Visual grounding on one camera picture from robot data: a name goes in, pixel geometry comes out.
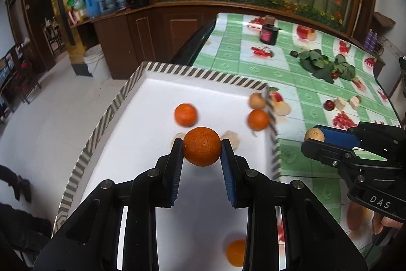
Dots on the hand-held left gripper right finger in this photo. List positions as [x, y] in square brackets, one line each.
[228, 172]

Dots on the tan potato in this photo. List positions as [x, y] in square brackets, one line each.
[257, 100]
[314, 134]

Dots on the red cherry tomato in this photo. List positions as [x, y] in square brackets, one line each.
[334, 75]

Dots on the blue thermos jug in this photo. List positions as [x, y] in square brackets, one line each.
[92, 4]

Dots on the dark wooden chair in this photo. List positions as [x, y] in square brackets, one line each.
[52, 36]
[19, 77]

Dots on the small brown block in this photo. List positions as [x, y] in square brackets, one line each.
[269, 19]

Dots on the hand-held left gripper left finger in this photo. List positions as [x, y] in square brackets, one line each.
[176, 169]

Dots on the white plastic bucket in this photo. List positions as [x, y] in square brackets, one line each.
[94, 63]

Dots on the black glossy bench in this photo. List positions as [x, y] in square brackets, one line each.
[193, 45]

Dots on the red and yellow box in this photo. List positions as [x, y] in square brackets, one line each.
[79, 15]

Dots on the green bok choy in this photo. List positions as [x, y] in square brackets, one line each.
[314, 60]
[344, 67]

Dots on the white tray with striped rim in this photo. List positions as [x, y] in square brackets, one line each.
[142, 118]

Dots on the green packet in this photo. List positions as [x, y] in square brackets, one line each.
[76, 2]

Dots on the person's right hand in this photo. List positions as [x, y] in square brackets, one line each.
[388, 222]

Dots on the brown wooden cabinet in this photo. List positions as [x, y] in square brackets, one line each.
[149, 33]

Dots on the person's dark clothed leg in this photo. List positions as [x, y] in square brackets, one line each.
[17, 183]
[23, 233]

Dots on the purple bottles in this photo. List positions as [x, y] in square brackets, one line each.
[370, 40]

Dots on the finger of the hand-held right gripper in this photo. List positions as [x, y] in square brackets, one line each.
[326, 153]
[336, 137]

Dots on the wall shelf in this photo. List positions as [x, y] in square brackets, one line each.
[383, 20]

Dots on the orange tangerine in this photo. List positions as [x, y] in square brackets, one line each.
[236, 252]
[186, 114]
[202, 146]
[258, 119]

